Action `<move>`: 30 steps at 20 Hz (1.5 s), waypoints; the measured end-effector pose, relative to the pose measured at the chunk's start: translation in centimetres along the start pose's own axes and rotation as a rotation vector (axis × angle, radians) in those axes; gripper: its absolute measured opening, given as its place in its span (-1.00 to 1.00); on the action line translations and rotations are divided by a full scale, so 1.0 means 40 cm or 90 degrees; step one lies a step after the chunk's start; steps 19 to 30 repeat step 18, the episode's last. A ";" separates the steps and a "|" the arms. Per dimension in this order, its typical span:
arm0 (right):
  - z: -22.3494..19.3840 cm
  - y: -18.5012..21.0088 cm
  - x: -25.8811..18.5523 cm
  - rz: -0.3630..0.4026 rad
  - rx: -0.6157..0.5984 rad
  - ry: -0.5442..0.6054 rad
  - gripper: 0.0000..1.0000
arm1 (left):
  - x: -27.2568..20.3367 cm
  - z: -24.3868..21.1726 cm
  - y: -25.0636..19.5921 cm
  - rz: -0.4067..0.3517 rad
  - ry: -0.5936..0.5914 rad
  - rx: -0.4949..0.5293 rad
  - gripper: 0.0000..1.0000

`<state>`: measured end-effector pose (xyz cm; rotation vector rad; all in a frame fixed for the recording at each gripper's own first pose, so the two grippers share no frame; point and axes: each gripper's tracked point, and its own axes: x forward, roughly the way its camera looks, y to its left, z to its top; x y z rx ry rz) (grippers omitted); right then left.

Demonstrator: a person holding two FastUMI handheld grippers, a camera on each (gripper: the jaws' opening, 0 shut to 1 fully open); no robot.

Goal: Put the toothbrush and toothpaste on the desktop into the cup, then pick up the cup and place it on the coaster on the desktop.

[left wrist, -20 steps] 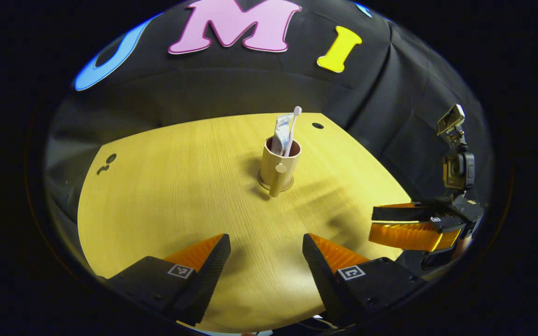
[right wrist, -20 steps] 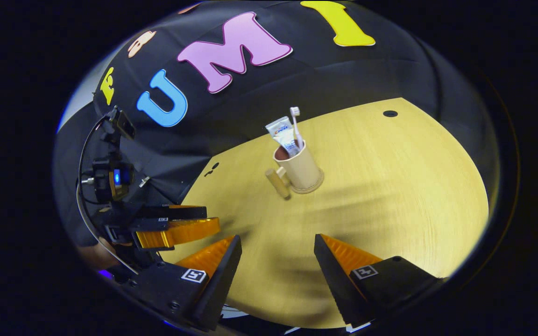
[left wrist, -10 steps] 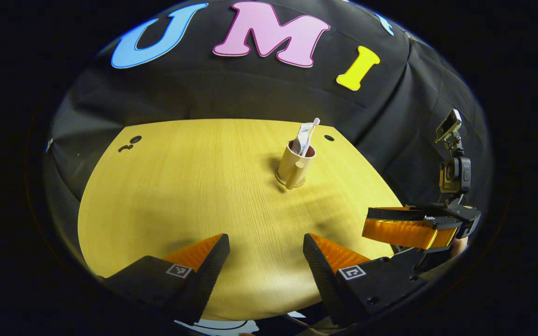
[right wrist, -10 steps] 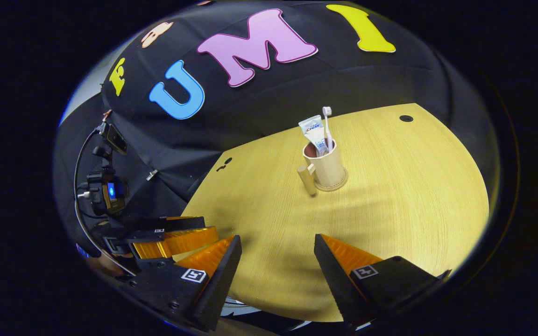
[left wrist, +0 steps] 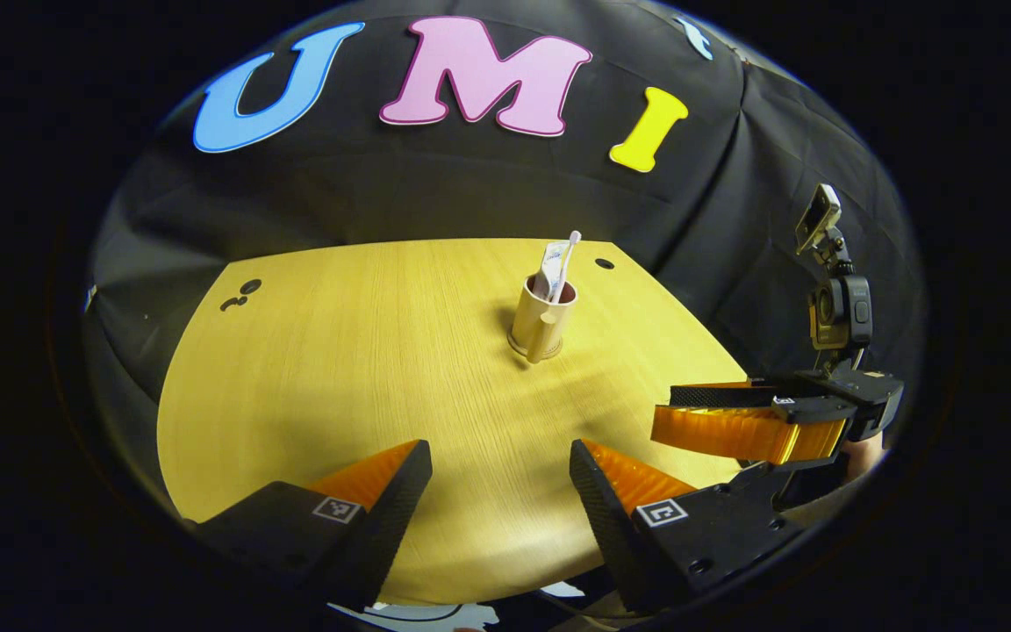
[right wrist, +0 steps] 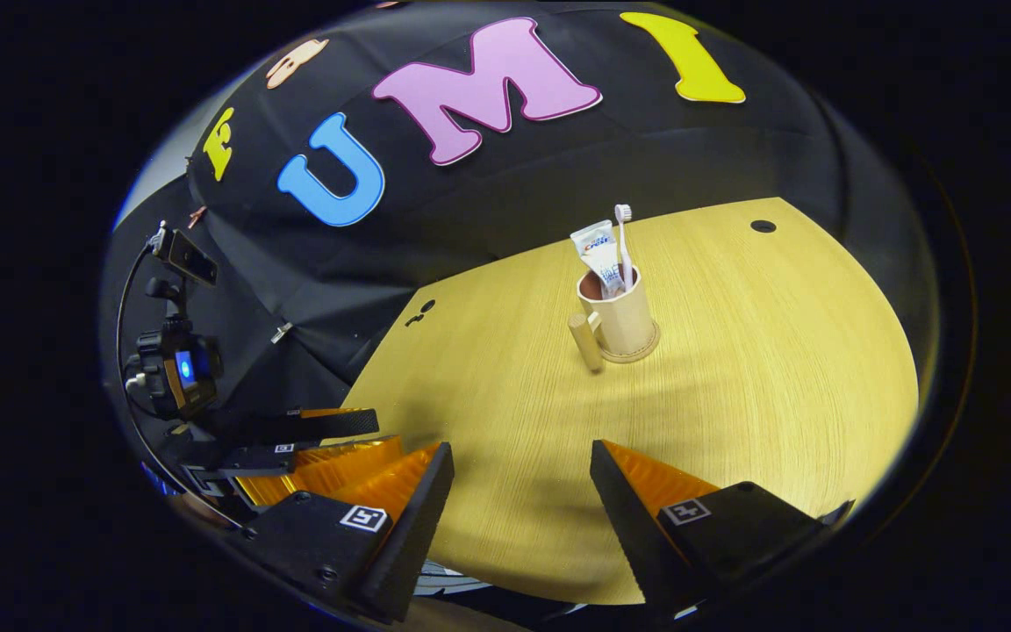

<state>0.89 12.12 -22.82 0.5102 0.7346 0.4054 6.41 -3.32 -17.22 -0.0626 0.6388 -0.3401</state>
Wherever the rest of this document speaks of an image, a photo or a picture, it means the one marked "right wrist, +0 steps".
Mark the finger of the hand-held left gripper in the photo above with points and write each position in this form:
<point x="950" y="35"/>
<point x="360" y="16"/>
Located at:
<point x="339" y="424"/>
<point x="260" y="459"/>

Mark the round cork coaster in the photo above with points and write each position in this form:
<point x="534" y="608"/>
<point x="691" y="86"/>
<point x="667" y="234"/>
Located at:
<point x="633" y="358"/>

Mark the beige cup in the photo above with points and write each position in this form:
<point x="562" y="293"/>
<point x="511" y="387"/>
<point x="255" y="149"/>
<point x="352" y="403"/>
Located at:
<point x="628" y="320"/>

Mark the copper backdrop clip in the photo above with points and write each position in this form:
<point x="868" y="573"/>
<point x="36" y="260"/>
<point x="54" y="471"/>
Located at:
<point x="197" y="216"/>

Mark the white toothpaste tube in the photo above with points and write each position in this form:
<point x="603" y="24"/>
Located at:
<point x="598" y="250"/>

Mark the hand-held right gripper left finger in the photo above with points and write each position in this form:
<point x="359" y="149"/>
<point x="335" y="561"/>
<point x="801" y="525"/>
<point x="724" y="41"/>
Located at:
<point x="418" y="535"/>

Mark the wooden desktop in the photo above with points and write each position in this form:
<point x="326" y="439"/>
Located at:
<point x="777" y="369"/>

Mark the silver backdrop clip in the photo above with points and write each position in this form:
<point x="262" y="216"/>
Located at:
<point x="282" y="333"/>

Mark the black backdrop cloth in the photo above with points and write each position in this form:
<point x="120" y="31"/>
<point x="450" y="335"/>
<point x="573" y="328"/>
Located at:
<point x="488" y="193"/>

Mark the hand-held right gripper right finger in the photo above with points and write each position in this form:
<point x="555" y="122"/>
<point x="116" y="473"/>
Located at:
<point x="628" y="527"/>

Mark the white toothbrush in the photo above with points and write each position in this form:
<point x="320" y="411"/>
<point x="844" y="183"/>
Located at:
<point x="622" y="237"/>

